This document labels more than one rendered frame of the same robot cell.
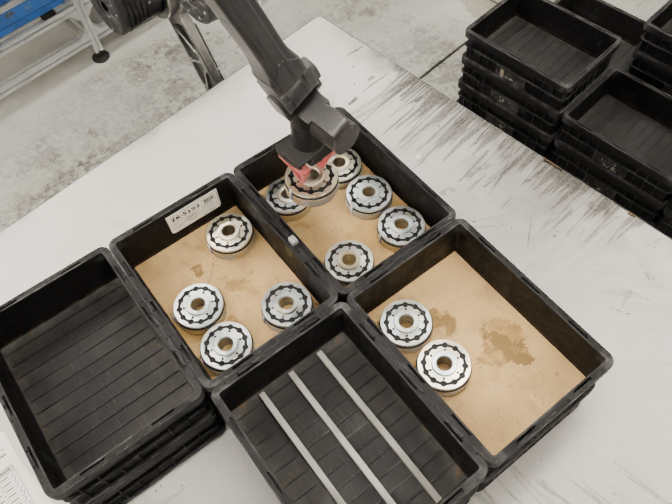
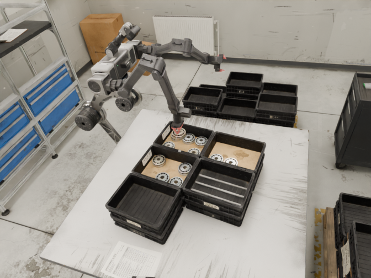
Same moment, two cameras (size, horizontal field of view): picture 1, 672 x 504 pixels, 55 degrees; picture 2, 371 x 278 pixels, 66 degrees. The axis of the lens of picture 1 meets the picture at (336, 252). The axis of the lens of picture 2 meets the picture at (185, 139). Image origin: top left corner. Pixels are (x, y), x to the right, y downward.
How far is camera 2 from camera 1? 1.01 m
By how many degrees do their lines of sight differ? 23
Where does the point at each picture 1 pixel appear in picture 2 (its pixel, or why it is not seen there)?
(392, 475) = (233, 190)
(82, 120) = (59, 177)
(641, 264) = (258, 131)
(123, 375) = (152, 202)
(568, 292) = not seen: hidden behind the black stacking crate
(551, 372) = (254, 155)
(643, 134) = (238, 111)
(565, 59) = (210, 99)
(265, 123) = (144, 138)
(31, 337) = (118, 207)
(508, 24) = (190, 96)
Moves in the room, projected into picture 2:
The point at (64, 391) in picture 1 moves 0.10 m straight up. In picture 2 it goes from (138, 213) to (134, 204)
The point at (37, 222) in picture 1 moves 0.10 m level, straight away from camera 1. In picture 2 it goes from (91, 188) to (81, 185)
